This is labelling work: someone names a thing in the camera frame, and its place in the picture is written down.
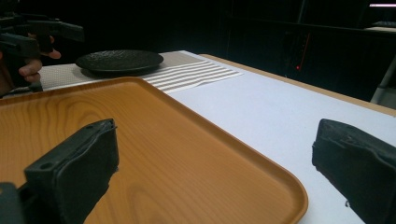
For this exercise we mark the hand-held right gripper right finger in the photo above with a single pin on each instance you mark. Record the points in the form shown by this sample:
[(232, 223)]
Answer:
[(358, 161)]

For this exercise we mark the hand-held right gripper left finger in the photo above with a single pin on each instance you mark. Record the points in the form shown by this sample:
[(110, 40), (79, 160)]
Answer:
[(77, 168)]

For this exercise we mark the grey metal stand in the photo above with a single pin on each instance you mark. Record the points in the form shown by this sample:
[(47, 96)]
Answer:
[(384, 84)]

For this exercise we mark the wooden tray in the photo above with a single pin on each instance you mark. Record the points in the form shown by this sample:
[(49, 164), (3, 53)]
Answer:
[(174, 149)]

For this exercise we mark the black textured plate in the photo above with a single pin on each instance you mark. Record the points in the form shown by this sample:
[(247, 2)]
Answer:
[(120, 61)]

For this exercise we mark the dark cabinet with red light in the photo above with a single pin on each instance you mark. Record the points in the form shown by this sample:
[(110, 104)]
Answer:
[(299, 46)]

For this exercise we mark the beige striped placemat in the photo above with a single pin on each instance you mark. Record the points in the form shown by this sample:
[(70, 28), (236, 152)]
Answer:
[(186, 73)]

